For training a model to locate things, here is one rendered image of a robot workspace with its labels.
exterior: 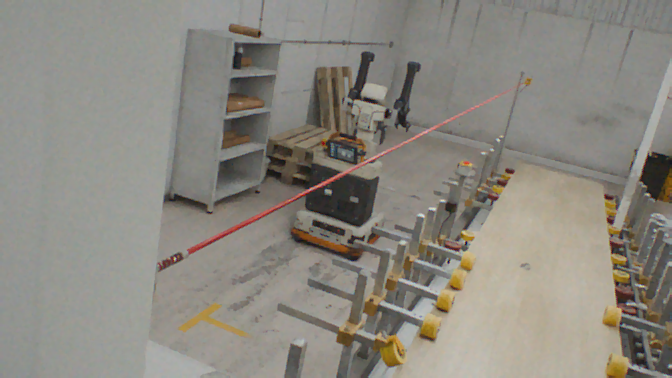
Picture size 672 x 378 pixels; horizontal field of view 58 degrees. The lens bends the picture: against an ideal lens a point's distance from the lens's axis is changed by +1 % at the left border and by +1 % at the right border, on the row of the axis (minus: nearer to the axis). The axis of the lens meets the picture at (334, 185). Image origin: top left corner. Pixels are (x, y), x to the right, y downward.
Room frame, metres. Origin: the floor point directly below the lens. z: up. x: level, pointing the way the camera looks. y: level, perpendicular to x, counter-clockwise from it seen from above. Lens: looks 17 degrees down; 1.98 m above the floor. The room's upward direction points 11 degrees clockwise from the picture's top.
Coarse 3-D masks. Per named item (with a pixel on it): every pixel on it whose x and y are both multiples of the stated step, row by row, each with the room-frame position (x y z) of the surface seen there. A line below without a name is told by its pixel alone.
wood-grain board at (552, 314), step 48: (528, 192) 4.36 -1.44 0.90; (576, 192) 4.66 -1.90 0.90; (480, 240) 3.08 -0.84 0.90; (528, 240) 3.24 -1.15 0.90; (576, 240) 3.41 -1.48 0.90; (480, 288) 2.45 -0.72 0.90; (528, 288) 2.55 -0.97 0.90; (576, 288) 2.67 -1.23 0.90; (480, 336) 2.02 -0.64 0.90; (528, 336) 2.09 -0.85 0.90; (576, 336) 2.17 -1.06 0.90
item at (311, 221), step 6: (306, 222) 4.67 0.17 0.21; (312, 222) 4.65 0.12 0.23; (318, 222) 4.63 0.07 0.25; (324, 222) 4.61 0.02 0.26; (330, 222) 4.61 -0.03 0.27; (318, 228) 4.63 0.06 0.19; (324, 228) 4.61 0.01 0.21; (330, 228) 4.59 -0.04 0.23; (336, 228) 4.58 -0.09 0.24; (342, 228) 4.56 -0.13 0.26; (336, 234) 4.57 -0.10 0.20; (342, 234) 4.56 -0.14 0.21; (348, 234) 4.54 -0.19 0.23
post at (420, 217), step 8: (416, 216) 2.52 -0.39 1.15; (424, 216) 2.52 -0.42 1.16; (416, 224) 2.52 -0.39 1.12; (424, 224) 2.54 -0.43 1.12; (416, 232) 2.51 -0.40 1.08; (416, 240) 2.51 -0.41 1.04; (416, 248) 2.51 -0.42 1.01; (408, 272) 2.51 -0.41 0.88; (408, 280) 2.51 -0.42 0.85; (400, 288) 2.52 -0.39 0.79; (400, 296) 2.52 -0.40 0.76
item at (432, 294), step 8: (336, 264) 2.33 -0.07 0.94; (344, 264) 2.31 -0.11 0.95; (352, 264) 2.30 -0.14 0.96; (360, 264) 2.32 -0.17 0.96; (376, 272) 2.27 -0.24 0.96; (400, 280) 2.24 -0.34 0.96; (408, 288) 2.22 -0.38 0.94; (416, 288) 2.21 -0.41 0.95; (424, 288) 2.21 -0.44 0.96; (432, 296) 2.18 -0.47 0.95
